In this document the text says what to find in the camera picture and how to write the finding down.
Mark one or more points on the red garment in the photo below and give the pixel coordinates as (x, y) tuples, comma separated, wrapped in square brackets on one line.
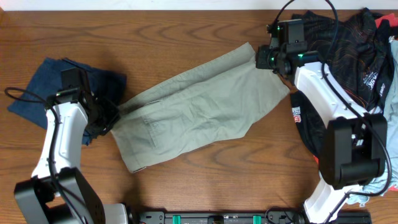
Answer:
[(391, 18)]

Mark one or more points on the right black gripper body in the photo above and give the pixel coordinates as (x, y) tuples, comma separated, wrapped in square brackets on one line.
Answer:
[(271, 58)]

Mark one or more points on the light blue garment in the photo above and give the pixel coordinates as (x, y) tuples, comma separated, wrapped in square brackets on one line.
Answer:
[(390, 113)]

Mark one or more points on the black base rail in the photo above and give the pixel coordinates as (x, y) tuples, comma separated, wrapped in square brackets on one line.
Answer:
[(217, 217)]

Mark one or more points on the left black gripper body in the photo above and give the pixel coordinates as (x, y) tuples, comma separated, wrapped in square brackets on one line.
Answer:
[(106, 113)]

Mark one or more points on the black patterned shirt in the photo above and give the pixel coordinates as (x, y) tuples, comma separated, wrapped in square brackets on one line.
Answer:
[(357, 53)]

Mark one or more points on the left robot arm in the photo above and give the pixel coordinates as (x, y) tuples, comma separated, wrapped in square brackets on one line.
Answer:
[(57, 191)]

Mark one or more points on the folded navy blue shorts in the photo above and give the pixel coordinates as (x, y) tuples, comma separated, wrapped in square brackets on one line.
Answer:
[(47, 81)]

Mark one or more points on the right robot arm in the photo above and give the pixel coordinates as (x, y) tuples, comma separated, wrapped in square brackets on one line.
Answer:
[(354, 143)]

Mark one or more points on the khaki cargo shorts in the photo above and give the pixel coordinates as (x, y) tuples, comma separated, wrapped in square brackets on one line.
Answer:
[(218, 100)]

